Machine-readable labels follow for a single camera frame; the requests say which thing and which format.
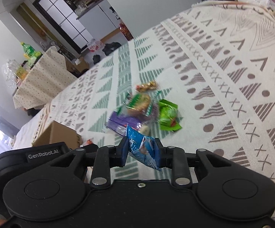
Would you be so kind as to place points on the blue snack packet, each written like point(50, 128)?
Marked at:
point(142, 148)

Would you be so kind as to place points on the white cabinet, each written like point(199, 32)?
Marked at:
point(99, 21)

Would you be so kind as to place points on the green soda bottle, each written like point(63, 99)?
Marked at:
point(29, 50)

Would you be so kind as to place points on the pink water bottle pack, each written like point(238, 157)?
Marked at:
point(95, 45)

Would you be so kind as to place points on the green tissue pack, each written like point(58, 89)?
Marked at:
point(34, 57)

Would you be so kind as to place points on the round table dotted tablecloth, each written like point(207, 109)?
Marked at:
point(44, 81)

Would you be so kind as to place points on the red snack packet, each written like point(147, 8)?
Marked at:
point(86, 143)

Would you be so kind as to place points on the gold red candy packet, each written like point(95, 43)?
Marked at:
point(144, 87)

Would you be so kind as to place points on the purple long snack pack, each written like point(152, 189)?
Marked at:
point(119, 123)

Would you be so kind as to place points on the yellow oil bottle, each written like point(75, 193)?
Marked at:
point(17, 69)

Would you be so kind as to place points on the black slippers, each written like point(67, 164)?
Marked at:
point(107, 50)

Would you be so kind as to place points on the bright green candy packet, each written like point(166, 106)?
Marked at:
point(168, 112)

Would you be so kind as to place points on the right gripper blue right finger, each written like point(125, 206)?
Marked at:
point(175, 159)

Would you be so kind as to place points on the patterned bed blanket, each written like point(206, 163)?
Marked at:
point(216, 61)

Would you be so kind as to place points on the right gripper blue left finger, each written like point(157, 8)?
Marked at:
point(106, 158)

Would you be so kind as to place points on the green white cookie packet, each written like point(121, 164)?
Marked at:
point(138, 105)

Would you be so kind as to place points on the open brown cardboard box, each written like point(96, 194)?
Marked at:
point(56, 133)

